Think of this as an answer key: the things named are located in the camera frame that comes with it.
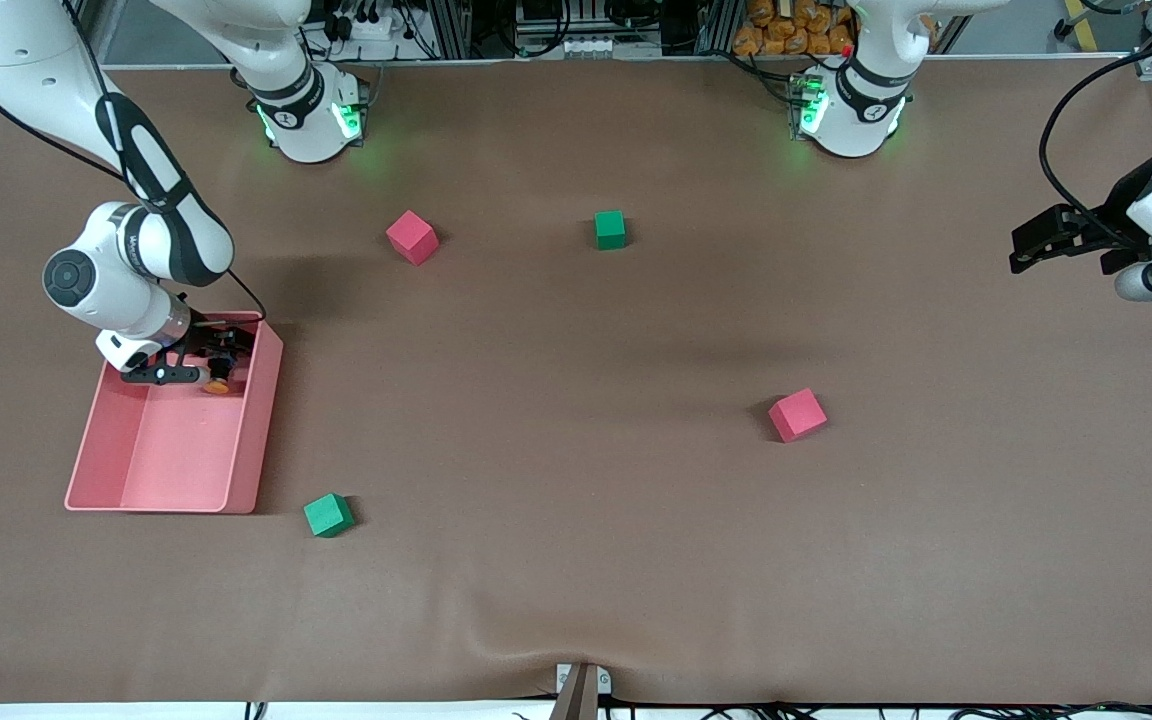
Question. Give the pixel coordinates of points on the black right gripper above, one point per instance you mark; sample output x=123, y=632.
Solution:
x=208, y=342

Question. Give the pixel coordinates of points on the pile of orange packages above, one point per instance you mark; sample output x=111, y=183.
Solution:
x=796, y=30

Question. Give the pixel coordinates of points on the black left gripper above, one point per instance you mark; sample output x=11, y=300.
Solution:
x=1122, y=219

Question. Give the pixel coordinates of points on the yellow-capped push button switch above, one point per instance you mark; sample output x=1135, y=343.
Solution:
x=219, y=386

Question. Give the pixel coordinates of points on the pink foam cube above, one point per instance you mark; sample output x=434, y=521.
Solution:
x=797, y=416
x=412, y=238

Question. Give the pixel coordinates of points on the brown table cover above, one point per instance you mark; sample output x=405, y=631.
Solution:
x=576, y=500

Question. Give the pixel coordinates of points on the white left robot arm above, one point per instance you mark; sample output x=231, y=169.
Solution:
x=856, y=110

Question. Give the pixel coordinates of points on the white power strip with plugs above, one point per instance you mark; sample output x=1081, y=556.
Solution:
x=366, y=28

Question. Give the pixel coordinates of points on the green foam cube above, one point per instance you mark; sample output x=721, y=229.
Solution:
x=610, y=230
x=328, y=516

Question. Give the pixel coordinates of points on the aluminium frame profile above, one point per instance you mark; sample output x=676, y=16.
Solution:
x=448, y=25
x=716, y=25

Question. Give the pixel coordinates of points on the pink plastic tray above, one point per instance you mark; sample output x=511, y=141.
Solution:
x=176, y=460

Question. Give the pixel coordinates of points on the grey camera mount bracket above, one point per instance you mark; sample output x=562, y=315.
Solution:
x=578, y=700

